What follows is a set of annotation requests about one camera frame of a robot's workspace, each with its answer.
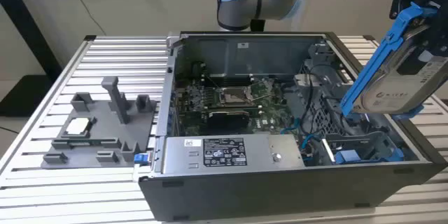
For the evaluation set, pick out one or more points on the blue case latch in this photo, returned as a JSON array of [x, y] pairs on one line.
[[142, 159]]

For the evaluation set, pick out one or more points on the black open PC case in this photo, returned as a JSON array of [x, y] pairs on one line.
[[245, 195]]

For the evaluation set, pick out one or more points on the grey parts rack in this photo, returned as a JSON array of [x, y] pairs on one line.
[[105, 134]]

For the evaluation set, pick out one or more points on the grey plastic fan shroud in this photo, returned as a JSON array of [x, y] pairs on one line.
[[326, 87]]

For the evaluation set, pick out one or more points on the black RAM slot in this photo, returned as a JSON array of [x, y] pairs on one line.
[[231, 107]]

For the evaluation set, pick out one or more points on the blue plastic disk carrier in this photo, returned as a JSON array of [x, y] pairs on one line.
[[346, 155]]

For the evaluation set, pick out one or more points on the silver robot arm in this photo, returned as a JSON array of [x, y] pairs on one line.
[[242, 9]]

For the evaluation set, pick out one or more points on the metal disk bay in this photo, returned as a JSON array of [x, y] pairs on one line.
[[350, 137]]

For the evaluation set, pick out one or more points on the black stand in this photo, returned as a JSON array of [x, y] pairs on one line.
[[21, 95]]

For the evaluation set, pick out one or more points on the black chipset heat sink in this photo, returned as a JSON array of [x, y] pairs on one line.
[[227, 123]]

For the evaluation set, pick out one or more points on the silver CPU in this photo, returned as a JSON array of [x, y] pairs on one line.
[[79, 127]]

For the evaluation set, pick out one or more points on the silver power supply box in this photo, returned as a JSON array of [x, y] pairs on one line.
[[253, 161]]

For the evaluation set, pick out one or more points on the green motherboard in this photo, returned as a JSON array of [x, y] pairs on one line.
[[273, 103]]

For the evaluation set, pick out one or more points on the CPU socket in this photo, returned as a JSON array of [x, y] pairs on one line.
[[231, 98]]

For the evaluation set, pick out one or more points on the hard disk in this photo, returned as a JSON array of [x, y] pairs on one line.
[[385, 95]]

